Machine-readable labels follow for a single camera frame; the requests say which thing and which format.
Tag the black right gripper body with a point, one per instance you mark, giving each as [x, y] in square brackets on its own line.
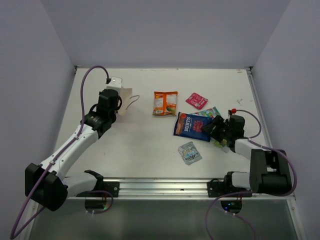
[227, 131]

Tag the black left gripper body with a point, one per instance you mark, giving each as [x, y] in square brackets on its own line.
[116, 108]

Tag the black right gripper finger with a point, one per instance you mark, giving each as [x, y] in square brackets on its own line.
[214, 125]
[218, 135]

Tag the lilac paper bag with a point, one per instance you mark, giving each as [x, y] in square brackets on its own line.
[128, 99]

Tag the blue Burts chips bag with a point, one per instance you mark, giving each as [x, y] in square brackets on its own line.
[190, 126]

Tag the orange fruit candy packet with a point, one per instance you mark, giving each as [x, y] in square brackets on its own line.
[165, 103]

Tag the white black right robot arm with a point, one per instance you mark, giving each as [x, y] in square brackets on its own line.
[269, 171]

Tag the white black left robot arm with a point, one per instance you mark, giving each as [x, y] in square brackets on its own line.
[88, 132]

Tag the yellow green snack packet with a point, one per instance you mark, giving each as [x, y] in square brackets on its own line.
[222, 145]

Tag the green red candy packet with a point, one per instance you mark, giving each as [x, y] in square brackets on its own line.
[209, 113]

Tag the pink snack packet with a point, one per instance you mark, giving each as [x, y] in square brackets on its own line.
[196, 101]

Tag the silver blue snack packet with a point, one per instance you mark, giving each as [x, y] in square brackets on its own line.
[189, 153]

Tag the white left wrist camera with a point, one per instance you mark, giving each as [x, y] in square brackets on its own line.
[114, 83]

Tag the aluminium right side rail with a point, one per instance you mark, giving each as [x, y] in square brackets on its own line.
[259, 107]

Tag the aluminium rail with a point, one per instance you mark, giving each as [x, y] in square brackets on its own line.
[162, 187]
[259, 107]

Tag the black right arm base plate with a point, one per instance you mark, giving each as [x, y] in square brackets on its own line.
[217, 188]

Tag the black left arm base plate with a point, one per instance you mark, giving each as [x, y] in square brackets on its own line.
[112, 187]

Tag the aluminium front rail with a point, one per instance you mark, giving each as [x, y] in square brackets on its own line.
[162, 187]

